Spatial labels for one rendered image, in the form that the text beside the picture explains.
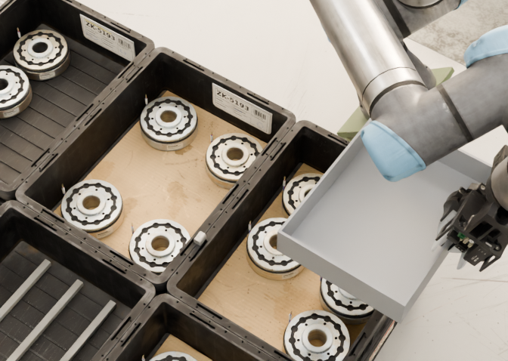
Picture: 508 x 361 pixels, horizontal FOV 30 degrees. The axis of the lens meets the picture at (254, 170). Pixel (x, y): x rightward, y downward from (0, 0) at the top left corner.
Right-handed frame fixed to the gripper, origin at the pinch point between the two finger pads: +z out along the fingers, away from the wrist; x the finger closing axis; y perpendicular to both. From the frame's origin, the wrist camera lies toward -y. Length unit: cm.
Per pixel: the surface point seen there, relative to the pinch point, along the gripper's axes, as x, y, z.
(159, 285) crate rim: -29.9, 20.7, 24.9
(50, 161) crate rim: -57, 11, 33
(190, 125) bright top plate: -43, -11, 36
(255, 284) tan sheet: -17.9, 8.5, 31.4
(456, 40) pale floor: -7, -139, 115
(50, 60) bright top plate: -73, -10, 45
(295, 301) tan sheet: -11.0, 7.8, 29.4
